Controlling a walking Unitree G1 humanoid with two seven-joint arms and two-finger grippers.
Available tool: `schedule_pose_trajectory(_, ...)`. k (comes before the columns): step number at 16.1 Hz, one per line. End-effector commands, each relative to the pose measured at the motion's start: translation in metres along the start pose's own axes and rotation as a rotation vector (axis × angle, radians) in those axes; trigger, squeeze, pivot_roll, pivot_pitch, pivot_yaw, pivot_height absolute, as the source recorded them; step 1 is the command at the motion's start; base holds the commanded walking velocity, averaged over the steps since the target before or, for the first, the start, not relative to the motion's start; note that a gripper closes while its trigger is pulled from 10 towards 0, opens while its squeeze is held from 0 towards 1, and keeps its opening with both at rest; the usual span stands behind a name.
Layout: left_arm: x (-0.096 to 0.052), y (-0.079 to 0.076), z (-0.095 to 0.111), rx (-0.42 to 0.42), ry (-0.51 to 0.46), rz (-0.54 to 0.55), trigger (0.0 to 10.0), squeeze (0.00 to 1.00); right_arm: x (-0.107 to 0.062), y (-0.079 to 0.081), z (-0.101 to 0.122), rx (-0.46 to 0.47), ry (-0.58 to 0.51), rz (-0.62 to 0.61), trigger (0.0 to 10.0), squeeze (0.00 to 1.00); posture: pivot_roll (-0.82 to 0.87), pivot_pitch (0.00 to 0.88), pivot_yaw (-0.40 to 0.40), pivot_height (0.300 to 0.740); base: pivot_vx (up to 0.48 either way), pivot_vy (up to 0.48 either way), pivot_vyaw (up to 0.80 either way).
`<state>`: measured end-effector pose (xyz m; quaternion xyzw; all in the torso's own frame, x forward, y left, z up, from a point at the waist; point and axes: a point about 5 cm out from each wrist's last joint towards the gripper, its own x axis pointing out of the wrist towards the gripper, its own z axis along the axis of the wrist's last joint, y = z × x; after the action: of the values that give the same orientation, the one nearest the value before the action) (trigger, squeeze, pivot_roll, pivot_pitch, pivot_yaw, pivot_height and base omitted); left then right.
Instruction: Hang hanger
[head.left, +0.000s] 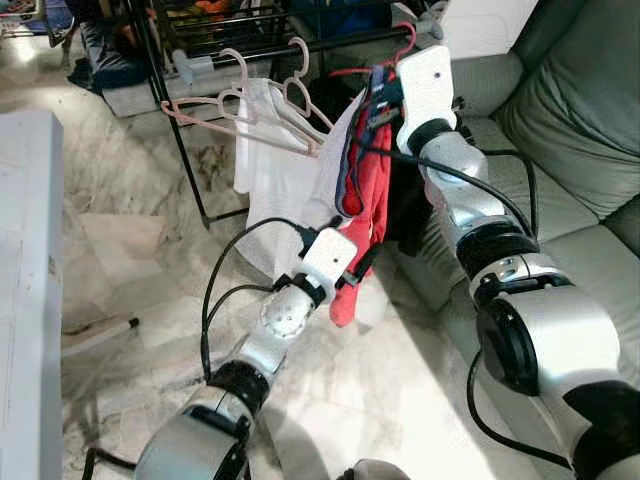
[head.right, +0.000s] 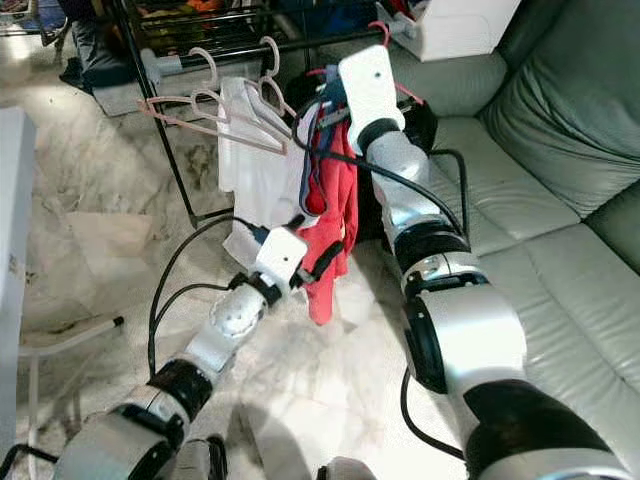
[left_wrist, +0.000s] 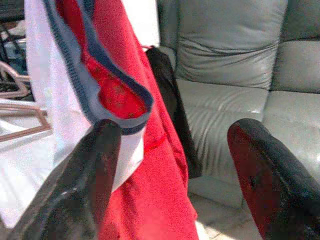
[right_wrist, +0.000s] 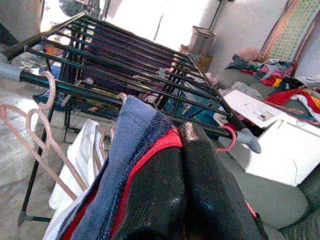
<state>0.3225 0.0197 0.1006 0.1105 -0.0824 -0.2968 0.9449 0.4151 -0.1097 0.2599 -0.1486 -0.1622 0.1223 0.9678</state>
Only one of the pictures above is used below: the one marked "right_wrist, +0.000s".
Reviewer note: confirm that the white t-shirt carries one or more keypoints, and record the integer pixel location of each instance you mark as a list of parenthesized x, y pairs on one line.
[(82, 150)]

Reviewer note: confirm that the red clothes hanger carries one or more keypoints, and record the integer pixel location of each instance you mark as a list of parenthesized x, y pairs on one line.
[(233, 140)]

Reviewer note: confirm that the red and white garment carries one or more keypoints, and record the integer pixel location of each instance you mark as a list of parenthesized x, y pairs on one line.
[(130, 130)]

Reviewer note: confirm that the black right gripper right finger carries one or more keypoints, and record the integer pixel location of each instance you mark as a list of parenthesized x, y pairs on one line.
[(215, 195)]

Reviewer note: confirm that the colourful clothes pile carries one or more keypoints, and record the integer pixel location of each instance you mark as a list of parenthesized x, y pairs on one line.
[(275, 75)]

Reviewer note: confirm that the grey green leather sofa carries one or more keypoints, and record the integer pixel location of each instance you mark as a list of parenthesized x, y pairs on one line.
[(275, 205)]

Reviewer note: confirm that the colourful patterned play mat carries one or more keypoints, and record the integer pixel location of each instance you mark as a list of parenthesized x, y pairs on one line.
[(292, 32)]

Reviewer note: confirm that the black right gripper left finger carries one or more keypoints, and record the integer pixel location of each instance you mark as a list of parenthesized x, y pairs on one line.
[(155, 195)]

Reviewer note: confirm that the white open box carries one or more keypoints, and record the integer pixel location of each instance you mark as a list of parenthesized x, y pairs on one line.
[(275, 155)]

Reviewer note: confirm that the black metal clothes rack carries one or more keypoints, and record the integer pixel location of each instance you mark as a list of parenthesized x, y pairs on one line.
[(100, 62)]

